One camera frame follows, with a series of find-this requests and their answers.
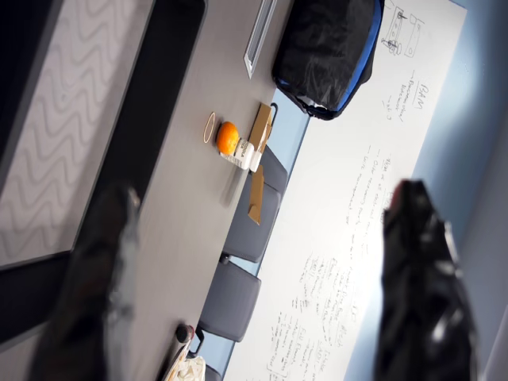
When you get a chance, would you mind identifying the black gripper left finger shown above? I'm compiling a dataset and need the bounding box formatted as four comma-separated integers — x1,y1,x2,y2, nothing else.
29,183,143,381

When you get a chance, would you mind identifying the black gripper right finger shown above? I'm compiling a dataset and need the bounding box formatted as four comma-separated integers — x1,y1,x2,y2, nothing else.
375,179,480,381

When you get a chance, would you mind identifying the dark brown bottle cap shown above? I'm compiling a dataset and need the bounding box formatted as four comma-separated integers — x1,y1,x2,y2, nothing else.
175,323,196,343

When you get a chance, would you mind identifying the crumpled white paper wrapper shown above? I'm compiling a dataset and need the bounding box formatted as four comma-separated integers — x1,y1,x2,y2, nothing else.
164,343,207,381

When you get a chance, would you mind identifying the grey wavy tray liner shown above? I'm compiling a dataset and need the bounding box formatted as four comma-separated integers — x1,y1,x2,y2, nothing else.
0,0,156,271

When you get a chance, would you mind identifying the white pill bottle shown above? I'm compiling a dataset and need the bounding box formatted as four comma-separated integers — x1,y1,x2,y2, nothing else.
219,137,263,174

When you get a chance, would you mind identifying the orange mandarin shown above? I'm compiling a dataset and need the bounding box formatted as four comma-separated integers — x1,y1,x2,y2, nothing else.
216,121,241,156

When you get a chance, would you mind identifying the black plastic tray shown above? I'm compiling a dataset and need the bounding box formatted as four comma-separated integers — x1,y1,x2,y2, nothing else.
0,0,210,346

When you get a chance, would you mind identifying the black and blue bag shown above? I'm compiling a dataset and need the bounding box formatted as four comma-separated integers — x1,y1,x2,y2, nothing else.
271,0,386,122

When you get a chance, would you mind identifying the white wall whiteboard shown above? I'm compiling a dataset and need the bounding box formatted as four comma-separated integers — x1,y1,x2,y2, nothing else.
221,0,469,381

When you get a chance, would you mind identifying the thin rubber band ring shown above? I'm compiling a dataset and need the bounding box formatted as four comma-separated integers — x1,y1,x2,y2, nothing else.
202,112,217,143

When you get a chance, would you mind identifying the silver table cable slot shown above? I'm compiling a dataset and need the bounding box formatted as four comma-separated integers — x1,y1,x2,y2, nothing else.
242,0,279,79

